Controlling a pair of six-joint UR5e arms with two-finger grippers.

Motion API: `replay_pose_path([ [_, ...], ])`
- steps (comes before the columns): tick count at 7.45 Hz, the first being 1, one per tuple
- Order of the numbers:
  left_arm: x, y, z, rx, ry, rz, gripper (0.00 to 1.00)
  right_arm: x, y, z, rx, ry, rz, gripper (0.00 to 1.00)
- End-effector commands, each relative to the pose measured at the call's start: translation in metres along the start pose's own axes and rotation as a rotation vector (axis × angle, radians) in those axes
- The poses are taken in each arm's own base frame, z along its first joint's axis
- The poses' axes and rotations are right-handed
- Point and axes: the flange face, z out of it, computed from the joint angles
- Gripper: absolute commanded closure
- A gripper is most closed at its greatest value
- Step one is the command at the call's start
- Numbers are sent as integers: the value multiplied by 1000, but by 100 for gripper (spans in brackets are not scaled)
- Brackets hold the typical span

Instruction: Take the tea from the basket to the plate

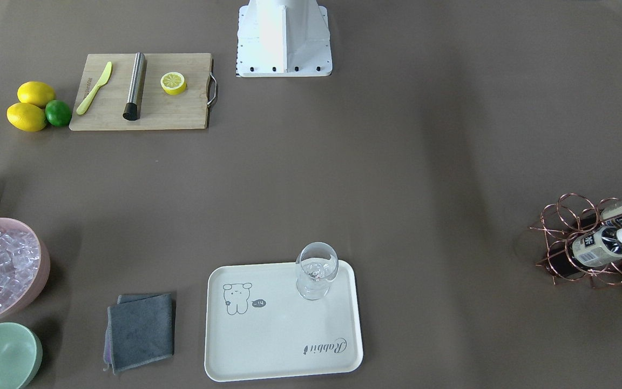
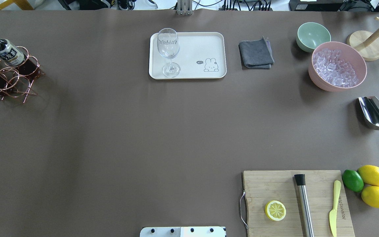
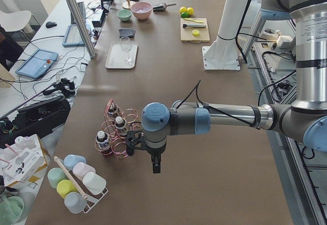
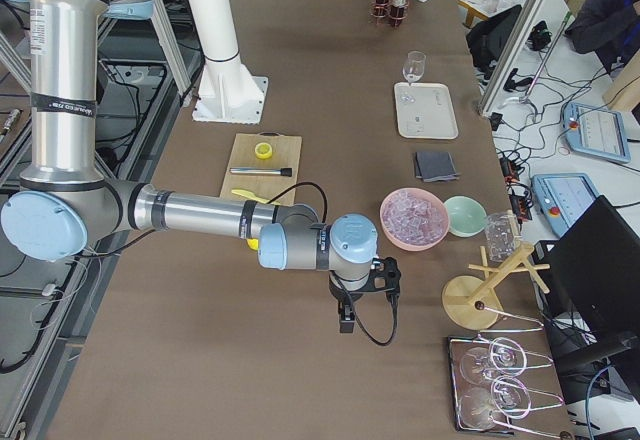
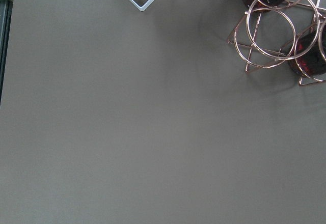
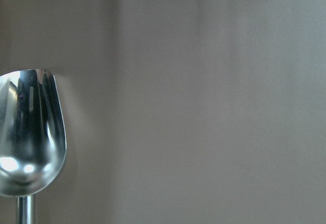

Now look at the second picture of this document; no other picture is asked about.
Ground copper wire bottle basket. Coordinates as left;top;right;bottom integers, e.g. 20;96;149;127
0;46;45;103

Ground tea bottle white cap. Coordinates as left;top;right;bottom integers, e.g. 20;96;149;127
0;39;26;67

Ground white rabbit tray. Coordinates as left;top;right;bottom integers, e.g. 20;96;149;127
148;32;227;80

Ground clear wine glass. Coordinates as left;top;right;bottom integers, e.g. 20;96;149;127
157;28;181;78

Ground grey folded cloth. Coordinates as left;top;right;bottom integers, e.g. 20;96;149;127
238;37;275;69

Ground wooden cutting board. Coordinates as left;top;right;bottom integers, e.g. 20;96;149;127
243;171;342;237

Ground steel muddler black tip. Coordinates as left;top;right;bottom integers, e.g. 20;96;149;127
294;174;315;237

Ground half lemon slice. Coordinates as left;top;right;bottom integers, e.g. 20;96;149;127
265;200;286;222

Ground green bowl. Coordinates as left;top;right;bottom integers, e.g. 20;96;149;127
296;22;331;52

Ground pink bowl of ice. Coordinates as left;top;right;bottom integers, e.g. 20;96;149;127
308;41;367;92

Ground yellow plastic knife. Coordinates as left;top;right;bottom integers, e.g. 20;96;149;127
328;180;341;237

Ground green lime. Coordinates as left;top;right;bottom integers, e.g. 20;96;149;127
342;170;364;193

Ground metal ice scoop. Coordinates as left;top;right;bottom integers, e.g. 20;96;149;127
358;96;379;130

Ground upper yellow lemon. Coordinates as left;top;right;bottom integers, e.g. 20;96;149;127
357;165;379;186

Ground yellow lemon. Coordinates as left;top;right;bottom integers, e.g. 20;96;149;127
357;165;379;186
361;186;379;208

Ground wooden cup stand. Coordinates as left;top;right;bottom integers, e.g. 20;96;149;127
346;17;379;61

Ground lower yellow lemon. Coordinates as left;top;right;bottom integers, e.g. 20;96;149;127
361;186;379;208

